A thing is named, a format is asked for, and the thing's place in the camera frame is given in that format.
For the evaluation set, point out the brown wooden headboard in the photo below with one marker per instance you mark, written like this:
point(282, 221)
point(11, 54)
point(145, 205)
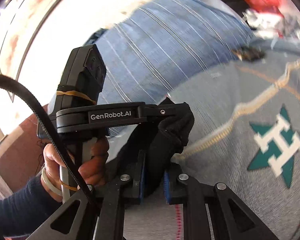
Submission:
point(21, 154)

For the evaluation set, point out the black pants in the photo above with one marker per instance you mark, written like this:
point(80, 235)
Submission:
point(159, 139)

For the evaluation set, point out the blue plaid pillow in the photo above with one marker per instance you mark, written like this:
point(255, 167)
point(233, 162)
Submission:
point(162, 44)

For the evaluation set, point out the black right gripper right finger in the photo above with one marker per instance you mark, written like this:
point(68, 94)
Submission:
point(212, 212)

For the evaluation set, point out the dark blue sleeve forearm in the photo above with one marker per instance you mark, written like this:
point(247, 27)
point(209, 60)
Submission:
point(25, 210)

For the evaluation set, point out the left hand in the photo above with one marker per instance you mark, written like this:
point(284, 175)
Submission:
point(93, 171)

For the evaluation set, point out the grey patterned bed sheet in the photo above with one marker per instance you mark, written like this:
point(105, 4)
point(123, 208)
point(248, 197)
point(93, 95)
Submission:
point(247, 131)

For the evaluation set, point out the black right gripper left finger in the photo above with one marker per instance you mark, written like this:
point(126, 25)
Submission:
point(77, 218)

